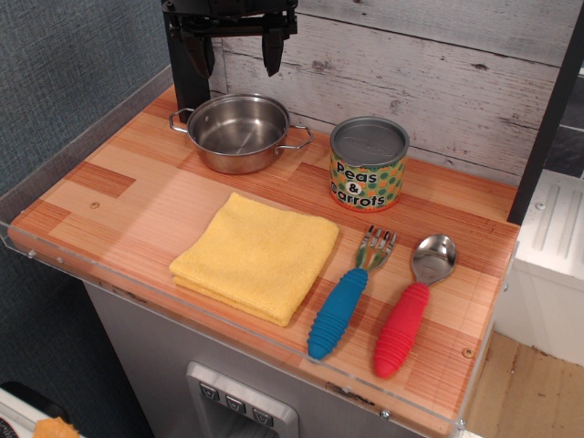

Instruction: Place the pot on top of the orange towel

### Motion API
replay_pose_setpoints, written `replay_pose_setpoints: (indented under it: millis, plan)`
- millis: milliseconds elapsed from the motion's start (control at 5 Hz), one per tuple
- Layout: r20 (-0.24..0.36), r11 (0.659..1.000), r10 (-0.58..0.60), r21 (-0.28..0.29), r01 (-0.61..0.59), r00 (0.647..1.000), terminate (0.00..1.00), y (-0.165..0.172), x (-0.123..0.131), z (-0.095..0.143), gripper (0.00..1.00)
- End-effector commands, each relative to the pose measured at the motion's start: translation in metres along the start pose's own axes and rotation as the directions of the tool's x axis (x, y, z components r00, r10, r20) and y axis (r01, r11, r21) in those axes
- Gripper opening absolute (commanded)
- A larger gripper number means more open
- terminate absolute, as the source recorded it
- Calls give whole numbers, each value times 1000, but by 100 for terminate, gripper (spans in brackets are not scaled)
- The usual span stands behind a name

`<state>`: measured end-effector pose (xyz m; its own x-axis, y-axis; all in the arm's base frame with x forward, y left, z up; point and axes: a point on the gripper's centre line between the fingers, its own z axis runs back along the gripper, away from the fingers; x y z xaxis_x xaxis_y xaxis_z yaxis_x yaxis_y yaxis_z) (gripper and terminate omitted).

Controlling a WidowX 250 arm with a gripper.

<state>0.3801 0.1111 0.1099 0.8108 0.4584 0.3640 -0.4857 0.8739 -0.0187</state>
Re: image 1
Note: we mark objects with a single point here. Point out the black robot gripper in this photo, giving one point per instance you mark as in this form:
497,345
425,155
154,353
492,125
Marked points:
195,22

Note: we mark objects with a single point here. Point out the stainless steel pot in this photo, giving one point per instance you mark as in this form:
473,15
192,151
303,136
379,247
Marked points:
238,133

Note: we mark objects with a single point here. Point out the yellow folded cloth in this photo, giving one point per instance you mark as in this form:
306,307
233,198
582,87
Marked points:
257,258

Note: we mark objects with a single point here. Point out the peas and carrots can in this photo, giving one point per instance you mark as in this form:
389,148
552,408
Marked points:
367,163

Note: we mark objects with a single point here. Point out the clear acrylic table guard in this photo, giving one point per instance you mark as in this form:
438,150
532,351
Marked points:
120,214

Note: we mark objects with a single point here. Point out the grey toy fridge cabinet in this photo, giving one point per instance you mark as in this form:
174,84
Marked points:
155,350

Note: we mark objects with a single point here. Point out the silver dispenser button panel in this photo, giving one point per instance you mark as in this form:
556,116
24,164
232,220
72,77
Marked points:
228,408

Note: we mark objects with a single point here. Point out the white toy sink unit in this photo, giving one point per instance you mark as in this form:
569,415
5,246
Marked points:
541,304

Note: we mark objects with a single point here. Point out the orange yellow object corner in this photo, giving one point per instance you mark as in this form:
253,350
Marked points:
54,428

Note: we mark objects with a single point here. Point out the black vertical post left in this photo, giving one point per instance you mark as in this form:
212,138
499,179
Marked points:
191,89

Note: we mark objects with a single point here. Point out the black vertical post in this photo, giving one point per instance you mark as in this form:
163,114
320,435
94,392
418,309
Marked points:
191,89
557,103

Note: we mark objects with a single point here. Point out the blue handled fork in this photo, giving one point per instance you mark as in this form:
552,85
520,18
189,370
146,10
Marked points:
333,319

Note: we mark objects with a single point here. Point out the red handled spoon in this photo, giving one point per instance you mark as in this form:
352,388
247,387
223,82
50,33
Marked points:
432,261

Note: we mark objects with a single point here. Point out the black vertical post right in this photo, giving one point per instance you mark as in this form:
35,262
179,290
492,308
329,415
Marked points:
557,103

